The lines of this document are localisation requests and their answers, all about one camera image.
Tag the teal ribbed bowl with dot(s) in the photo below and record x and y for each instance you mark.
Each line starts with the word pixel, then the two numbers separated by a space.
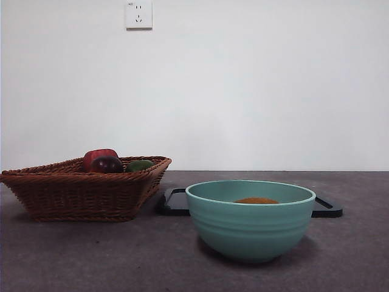
pixel 249 234

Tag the orange-brown round fruit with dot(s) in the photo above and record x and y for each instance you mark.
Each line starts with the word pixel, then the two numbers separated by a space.
pixel 255 200

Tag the green avocado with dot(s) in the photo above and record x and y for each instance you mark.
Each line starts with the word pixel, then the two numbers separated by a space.
pixel 138 165

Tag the red bell pepper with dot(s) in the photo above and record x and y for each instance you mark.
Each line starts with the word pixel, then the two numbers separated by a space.
pixel 98 153

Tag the brown wicker basket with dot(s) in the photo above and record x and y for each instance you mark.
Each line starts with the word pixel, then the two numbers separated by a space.
pixel 76 197

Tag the black rectangular tray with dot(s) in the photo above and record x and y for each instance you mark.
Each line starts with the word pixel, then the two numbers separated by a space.
pixel 174 203

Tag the white wall socket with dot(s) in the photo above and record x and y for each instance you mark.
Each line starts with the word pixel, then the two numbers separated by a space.
pixel 139 15

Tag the dark purple round fruit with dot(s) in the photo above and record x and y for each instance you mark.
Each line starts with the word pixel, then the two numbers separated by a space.
pixel 106 164

